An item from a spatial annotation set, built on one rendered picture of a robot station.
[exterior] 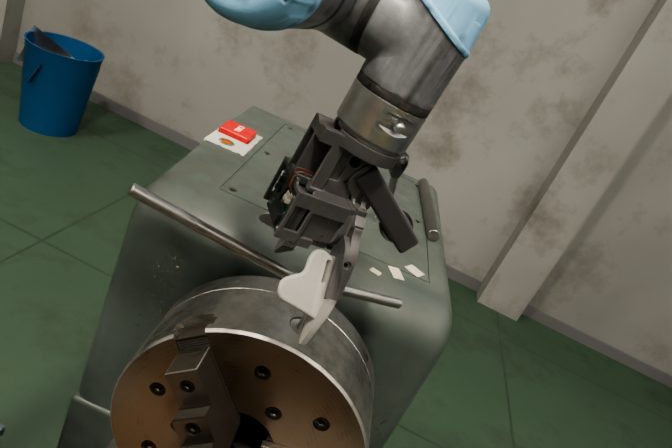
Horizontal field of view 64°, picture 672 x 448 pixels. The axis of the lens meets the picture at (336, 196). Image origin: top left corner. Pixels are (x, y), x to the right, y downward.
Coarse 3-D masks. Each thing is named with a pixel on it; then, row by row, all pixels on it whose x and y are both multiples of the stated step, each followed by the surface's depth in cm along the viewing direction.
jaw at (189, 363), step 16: (192, 336) 59; (192, 352) 59; (208, 352) 58; (176, 368) 56; (192, 368) 56; (208, 368) 58; (176, 384) 56; (192, 384) 56; (208, 384) 57; (224, 384) 60; (176, 400) 57; (192, 400) 57; (208, 400) 56; (224, 400) 59; (176, 416) 56; (192, 416) 55; (208, 416) 55; (224, 416) 59; (240, 416) 62; (176, 432) 56; (192, 432) 56; (208, 432) 55; (224, 432) 58
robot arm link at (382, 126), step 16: (352, 96) 47; (368, 96) 46; (352, 112) 47; (368, 112) 46; (384, 112) 46; (400, 112) 46; (352, 128) 47; (368, 128) 47; (384, 128) 47; (400, 128) 46; (416, 128) 48; (368, 144) 48; (384, 144) 47; (400, 144) 48
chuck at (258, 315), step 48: (240, 336) 58; (288, 336) 59; (336, 336) 65; (144, 384) 62; (240, 384) 60; (288, 384) 59; (336, 384) 59; (144, 432) 65; (240, 432) 71; (288, 432) 62; (336, 432) 61
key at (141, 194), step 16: (128, 192) 47; (144, 192) 47; (160, 208) 48; (176, 208) 49; (192, 224) 50; (208, 224) 51; (224, 240) 52; (256, 256) 54; (272, 272) 56; (288, 272) 56; (352, 288) 60; (384, 304) 63; (400, 304) 63
